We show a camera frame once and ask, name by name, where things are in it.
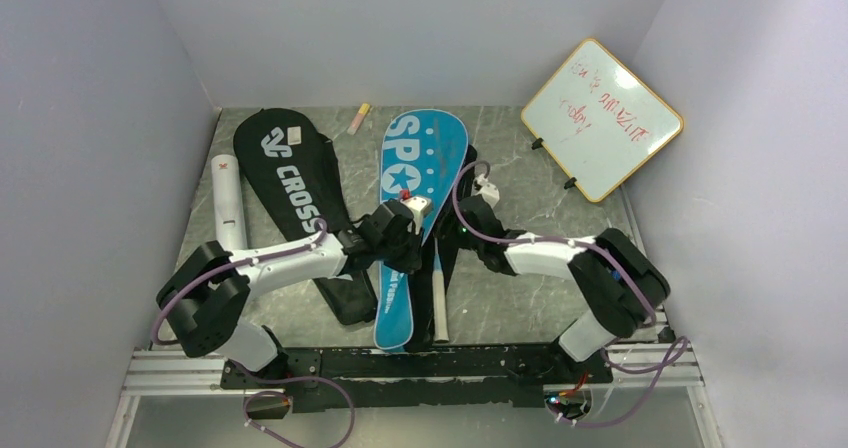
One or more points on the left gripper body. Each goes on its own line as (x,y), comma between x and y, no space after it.
(400,254)

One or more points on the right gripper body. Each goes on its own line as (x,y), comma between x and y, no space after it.
(479,245)

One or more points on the blue white badminton racket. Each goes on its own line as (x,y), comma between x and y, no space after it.
(440,321)

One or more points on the blue racket cover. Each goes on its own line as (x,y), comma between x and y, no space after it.
(422,153)

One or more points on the black racket cover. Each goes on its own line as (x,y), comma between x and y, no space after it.
(293,170)

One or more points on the white shuttlecock tube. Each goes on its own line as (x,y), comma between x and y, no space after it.
(230,228)

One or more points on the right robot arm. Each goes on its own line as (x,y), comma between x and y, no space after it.
(620,286)

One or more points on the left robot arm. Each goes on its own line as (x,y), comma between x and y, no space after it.
(204,300)

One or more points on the white dry erase board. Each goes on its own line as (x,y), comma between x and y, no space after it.
(599,122)

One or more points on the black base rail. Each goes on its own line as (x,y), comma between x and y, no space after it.
(517,374)

